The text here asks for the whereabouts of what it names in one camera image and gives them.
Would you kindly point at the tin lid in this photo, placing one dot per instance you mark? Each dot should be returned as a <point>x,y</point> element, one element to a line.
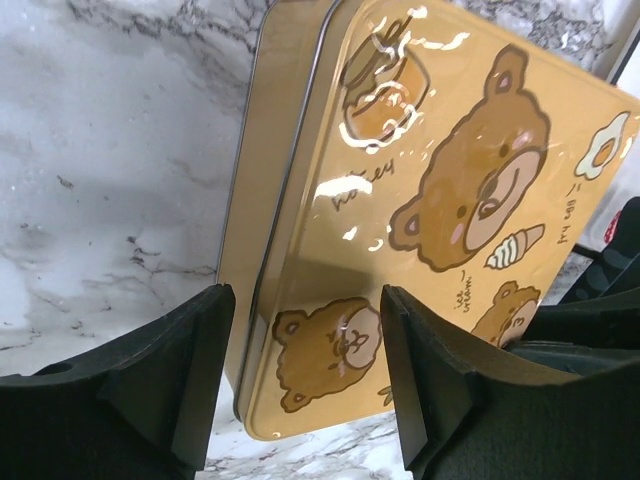
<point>415,162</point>

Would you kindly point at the strawberry tray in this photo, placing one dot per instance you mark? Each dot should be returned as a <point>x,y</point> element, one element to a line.
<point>593,123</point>

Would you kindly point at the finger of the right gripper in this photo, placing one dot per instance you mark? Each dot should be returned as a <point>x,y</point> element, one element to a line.
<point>595,326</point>

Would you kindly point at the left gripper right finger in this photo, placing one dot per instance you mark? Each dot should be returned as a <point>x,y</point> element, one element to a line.
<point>466,409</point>

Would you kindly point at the gold cookie tin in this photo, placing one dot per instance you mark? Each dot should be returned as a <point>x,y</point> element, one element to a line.
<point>283,60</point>

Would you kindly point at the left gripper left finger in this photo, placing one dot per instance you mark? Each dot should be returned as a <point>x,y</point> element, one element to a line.
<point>140,406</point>

